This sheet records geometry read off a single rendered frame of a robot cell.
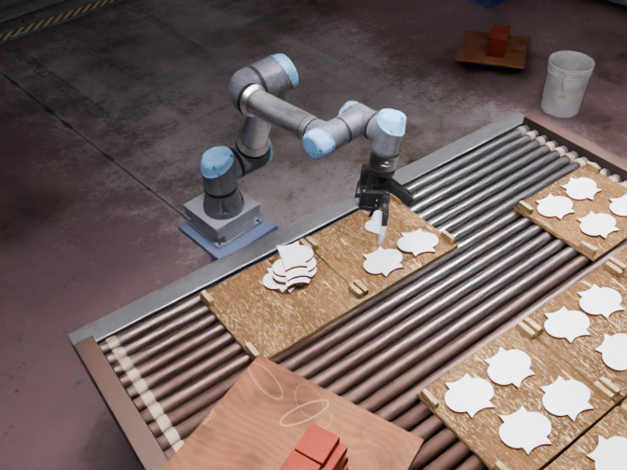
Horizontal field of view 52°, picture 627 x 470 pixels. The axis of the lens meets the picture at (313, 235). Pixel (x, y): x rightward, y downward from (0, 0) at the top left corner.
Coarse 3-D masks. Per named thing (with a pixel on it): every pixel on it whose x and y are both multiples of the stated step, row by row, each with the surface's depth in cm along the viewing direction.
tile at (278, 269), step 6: (276, 264) 212; (282, 264) 212; (312, 264) 212; (276, 270) 210; (282, 270) 210; (288, 270) 210; (294, 270) 210; (300, 270) 210; (306, 270) 210; (312, 270) 211; (282, 276) 209; (288, 276) 208; (294, 276) 208; (300, 276) 209; (306, 276) 209
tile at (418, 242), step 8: (416, 232) 228; (424, 232) 228; (400, 240) 225; (408, 240) 225; (416, 240) 225; (424, 240) 225; (432, 240) 225; (400, 248) 222; (408, 248) 222; (416, 248) 222; (424, 248) 222; (432, 248) 222; (416, 256) 220
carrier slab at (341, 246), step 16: (400, 208) 239; (336, 224) 234; (352, 224) 234; (400, 224) 233; (416, 224) 233; (320, 240) 228; (336, 240) 228; (352, 240) 228; (368, 240) 227; (384, 240) 227; (320, 256) 222; (336, 256) 222; (352, 256) 221; (432, 256) 220; (336, 272) 217; (352, 272) 216; (400, 272) 215; (368, 288) 210; (384, 288) 210
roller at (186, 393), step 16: (576, 160) 260; (560, 176) 254; (528, 192) 246; (496, 208) 240; (512, 208) 243; (480, 224) 235; (224, 368) 191; (240, 368) 193; (192, 384) 187; (208, 384) 188; (160, 400) 184; (176, 400) 184; (144, 416) 180
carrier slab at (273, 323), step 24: (264, 264) 220; (216, 288) 212; (240, 288) 212; (264, 288) 212; (312, 288) 211; (336, 288) 211; (216, 312) 205; (240, 312) 204; (264, 312) 204; (288, 312) 204; (312, 312) 203; (336, 312) 203; (240, 336) 198; (264, 336) 197; (288, 336) 197
